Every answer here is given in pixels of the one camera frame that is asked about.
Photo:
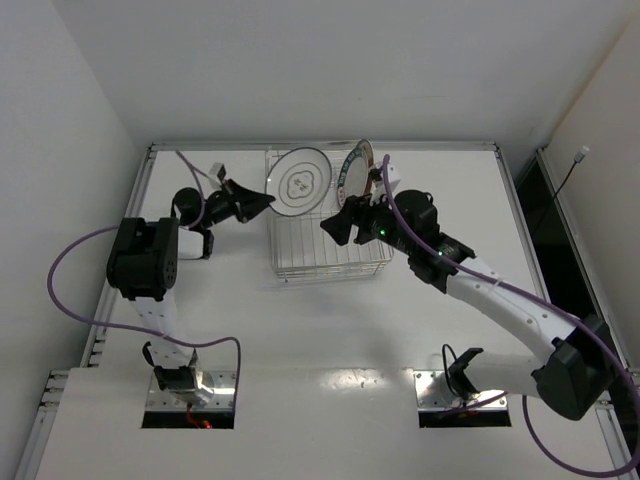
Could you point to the metal wire dish rack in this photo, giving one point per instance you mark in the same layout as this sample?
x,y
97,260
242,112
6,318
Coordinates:
x,y
303,181

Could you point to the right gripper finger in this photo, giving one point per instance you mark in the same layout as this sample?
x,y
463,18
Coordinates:
x,y
365,218
338,226

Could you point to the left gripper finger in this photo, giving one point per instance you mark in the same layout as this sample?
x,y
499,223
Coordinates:
x,y
248,198
248,211

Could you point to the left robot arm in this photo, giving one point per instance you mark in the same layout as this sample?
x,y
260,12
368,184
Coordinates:
x,y
143,267

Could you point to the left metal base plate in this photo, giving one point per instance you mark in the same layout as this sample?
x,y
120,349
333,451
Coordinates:
x,y
214,391

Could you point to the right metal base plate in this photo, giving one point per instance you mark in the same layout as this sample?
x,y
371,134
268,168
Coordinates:
x,y
433,395

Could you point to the dark teal rimmed plate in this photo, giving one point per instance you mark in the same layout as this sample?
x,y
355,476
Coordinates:
x,y
351,177

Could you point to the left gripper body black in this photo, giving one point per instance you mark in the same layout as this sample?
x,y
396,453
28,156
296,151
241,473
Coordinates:
x,y
235,201

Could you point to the white plate teal rings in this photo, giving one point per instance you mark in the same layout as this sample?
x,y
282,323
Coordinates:
x,y
300,182

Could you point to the orange sunburst plate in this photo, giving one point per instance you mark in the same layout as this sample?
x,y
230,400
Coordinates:
x,y
368,154

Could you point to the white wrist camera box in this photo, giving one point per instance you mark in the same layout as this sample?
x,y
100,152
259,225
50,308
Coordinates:
x,y
384,178
217,172

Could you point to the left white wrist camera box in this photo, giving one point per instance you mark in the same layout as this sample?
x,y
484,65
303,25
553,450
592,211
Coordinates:
x,y
217,172

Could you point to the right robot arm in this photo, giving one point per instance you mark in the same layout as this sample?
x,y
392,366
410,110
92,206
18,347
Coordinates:
x,y
570,362

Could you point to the metal base plate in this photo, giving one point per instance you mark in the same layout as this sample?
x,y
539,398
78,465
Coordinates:
x,y
433,395
214,391

